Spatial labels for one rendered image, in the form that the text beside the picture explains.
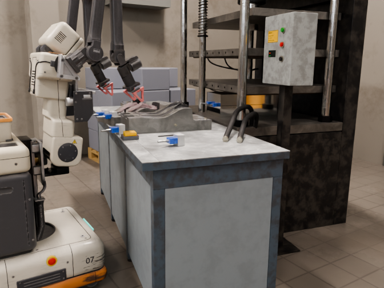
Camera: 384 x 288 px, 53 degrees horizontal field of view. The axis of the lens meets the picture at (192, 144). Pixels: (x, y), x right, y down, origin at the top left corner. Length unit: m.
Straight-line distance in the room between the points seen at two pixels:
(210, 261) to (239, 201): 0.31
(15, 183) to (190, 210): 0.81
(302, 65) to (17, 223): 1.69
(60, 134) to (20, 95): 2.86
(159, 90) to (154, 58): 1.07
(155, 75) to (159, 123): 2.26
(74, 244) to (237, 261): 0.83
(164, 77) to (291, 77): 2.45
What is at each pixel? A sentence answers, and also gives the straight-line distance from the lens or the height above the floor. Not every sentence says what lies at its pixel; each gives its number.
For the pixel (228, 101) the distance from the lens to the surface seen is 2.93.
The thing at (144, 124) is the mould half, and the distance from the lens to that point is 2.17.
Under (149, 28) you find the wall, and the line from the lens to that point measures 5.44.
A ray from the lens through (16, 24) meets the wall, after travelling 4.92.
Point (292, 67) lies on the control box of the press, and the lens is 2.25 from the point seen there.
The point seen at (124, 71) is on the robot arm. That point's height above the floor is 1.15.
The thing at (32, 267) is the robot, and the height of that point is 0.23.
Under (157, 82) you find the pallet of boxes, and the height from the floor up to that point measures 0.96.
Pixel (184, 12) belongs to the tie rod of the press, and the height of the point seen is 1.62.
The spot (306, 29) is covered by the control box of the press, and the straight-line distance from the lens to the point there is 2.30.
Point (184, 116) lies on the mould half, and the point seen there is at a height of 0.88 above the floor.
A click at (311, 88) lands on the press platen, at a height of 1.02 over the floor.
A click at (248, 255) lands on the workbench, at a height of 0.29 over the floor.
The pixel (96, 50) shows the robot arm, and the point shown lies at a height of 1.25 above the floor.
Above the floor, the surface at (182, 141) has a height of 0.82.
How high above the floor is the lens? 1.20
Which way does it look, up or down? 12 degrees down
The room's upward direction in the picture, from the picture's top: 1 degrees clockwise
